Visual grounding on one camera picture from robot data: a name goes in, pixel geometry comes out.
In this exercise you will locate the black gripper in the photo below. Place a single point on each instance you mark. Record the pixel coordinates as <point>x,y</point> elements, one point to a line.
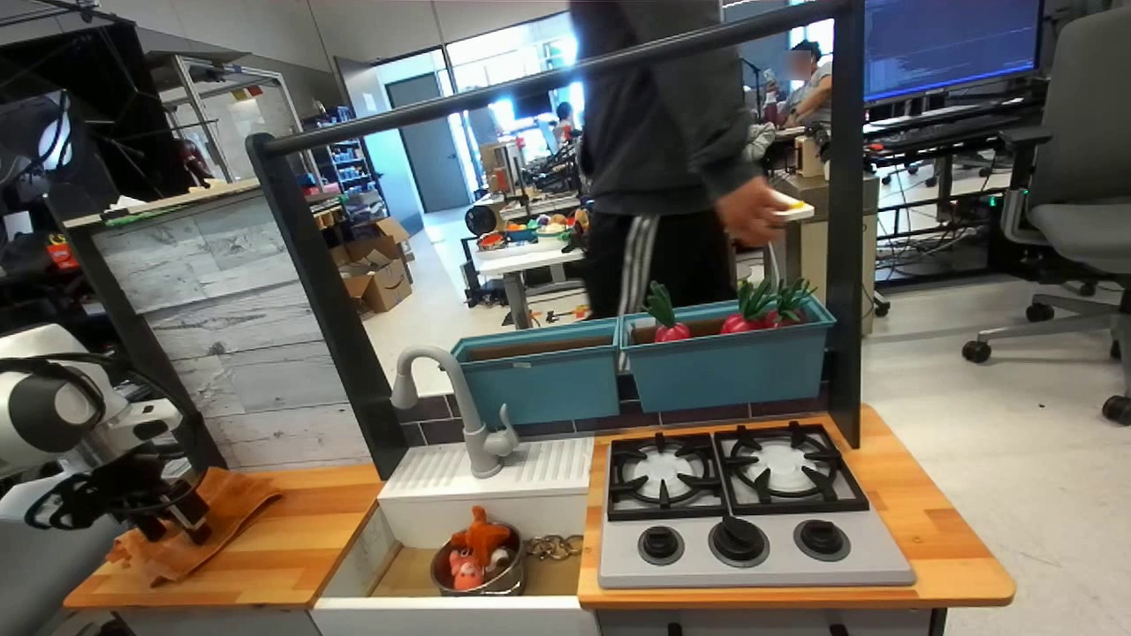
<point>143,488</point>

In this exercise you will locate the orange terry towel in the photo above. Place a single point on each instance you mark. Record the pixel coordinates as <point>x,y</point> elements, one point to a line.
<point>223,503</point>

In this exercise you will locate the pink plush bunny toy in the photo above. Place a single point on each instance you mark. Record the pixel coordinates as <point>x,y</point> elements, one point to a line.
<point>469,574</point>

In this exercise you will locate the orange plush bear toy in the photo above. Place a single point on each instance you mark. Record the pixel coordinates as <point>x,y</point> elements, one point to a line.
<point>481,534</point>

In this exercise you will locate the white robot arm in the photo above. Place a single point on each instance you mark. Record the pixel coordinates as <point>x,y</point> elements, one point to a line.
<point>110,436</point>

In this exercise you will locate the white toy sink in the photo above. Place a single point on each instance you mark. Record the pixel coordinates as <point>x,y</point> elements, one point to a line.
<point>382,584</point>

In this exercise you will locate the steel pot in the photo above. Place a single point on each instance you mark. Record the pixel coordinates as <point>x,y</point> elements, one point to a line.
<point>508,584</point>

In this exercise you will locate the grey wood backsplash panel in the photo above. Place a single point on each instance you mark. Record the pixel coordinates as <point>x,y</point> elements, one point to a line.
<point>223,301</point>

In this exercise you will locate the cardboard box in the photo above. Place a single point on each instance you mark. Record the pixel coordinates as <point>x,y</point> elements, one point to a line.
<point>375,265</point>

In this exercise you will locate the grey toy faucet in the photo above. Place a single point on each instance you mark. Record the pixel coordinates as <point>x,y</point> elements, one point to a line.
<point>491,448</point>

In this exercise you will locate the white work table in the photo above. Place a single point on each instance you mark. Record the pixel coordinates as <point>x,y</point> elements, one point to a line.
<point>513,250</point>

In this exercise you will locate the left teal planter box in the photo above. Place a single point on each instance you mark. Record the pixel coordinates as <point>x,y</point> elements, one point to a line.
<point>541,375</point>

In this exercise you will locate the teal planter box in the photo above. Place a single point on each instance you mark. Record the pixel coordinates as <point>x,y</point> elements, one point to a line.
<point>541,375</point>
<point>727,369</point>

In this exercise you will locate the right teal planter box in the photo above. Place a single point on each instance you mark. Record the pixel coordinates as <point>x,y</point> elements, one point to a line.
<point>727,369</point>

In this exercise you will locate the toy stove top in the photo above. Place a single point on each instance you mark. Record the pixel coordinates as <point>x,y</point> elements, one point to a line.
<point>740,506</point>

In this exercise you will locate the person in dark hoodie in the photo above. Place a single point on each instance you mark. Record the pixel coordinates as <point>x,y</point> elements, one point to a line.
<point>673,180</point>

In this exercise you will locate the seated person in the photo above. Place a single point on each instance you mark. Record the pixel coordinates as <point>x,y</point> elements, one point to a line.
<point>811,101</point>

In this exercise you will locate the computer monitor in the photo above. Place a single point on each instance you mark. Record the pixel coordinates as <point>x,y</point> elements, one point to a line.
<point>921,46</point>

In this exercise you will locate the grey office chair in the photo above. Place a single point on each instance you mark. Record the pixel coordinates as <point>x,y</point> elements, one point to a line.
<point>1073,194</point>

